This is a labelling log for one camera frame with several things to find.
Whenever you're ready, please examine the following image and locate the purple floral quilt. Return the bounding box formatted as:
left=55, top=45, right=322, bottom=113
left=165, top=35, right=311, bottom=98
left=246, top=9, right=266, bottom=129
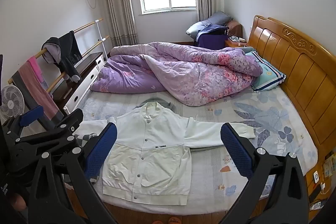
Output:
left=91, top=42, right=263, bottom=107

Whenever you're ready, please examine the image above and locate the small clutter on nightstand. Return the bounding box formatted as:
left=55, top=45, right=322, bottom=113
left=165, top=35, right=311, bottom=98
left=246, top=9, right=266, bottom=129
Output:
left=228, top=36, right=247, bottom=45

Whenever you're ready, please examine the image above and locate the grey blue bedding bundle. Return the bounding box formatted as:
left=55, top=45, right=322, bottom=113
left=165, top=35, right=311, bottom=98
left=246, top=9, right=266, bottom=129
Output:
left=186, top=11, right=234, bottom=38

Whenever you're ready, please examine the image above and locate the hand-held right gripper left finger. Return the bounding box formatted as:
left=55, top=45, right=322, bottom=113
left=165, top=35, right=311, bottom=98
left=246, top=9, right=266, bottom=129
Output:
left=28, top=122, right=118, bottom=224

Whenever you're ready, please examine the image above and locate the dusty pink towel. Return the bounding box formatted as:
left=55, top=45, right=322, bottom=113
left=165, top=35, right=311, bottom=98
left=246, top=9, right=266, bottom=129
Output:
left=18, top=61, right=61, bottom=121

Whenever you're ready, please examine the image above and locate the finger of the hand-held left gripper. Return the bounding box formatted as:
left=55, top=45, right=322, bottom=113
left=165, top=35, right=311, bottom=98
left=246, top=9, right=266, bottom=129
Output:
left=16, top=109, right=84, bottom=155
left=3, top=105, right=45, bottom=141

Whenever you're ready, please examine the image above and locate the wooden nightstand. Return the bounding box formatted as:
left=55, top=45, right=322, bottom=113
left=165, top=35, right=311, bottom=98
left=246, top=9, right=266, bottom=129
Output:
left=224, top=39, right=248, bottom=49

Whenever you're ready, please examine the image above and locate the brown chair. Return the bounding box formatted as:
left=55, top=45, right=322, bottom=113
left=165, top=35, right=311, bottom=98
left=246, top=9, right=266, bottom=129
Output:
left=227, top=21, right=243, bottom=38

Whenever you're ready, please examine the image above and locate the bright pink cloth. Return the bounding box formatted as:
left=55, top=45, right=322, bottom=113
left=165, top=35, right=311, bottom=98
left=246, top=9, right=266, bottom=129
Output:
left=28, top=56, right=45, bottom=83

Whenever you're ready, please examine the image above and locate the wooden rail rack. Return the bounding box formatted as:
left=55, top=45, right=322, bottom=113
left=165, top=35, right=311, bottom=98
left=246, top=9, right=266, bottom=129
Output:
left=8, top=19, right=110, bottom=98

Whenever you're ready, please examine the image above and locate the black hooded jacket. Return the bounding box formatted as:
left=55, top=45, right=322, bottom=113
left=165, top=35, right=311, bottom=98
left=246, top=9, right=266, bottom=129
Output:
left=42, top=30, right=82, bottom=83

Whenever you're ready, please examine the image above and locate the yellow snack packet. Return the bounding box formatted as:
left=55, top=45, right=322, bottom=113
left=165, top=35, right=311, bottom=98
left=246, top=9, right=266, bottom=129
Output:
left=322, top=153, right=336, bottom=179

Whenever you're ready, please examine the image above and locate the white dresser with dark top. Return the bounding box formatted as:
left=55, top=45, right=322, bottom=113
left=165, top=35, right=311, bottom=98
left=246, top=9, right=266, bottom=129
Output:
left=49, top=52, right=107, bottom=116

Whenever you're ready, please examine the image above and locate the white electric fan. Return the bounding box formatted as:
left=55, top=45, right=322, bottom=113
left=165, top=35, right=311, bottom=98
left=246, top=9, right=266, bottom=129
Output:
left=0, top=85, right=26, bottom=123

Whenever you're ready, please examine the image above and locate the striped light blue pillow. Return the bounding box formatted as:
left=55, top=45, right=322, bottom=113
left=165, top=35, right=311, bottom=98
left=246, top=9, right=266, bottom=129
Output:
left=244, top=50, right=286, bottom=93

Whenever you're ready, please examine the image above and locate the blue leaf print bedsheet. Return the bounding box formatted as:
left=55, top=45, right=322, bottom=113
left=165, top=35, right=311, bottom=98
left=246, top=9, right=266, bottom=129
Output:
left=63, top=86, right=318, bottom=215

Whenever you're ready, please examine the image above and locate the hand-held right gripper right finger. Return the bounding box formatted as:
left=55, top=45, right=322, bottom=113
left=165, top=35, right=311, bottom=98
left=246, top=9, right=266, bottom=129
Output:
left=220, top=123, right=310, bottom=224

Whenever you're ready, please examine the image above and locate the black device on floor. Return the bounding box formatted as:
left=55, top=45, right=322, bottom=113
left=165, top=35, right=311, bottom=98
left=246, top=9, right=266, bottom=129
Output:
left=309, top=187, right=323, bottom=204

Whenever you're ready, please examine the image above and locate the person's left hand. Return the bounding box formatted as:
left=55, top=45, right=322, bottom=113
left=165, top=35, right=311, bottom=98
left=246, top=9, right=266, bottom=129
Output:
left=10, top=193, right=27, bottom=211

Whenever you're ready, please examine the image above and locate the grey zip hoodie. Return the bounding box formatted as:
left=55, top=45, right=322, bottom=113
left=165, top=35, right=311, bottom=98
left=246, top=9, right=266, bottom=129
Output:
left=133, top=98, right=177, bottom=112

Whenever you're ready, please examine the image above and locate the dark blue cloth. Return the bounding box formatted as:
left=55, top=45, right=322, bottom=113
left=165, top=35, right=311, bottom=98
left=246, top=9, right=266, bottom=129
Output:
left=195, top=25, right=229, bottom=47

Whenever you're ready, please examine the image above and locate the wooden bed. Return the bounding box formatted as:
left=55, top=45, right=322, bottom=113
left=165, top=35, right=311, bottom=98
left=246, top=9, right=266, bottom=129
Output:
left=66, top=15, right=336, bottom=222

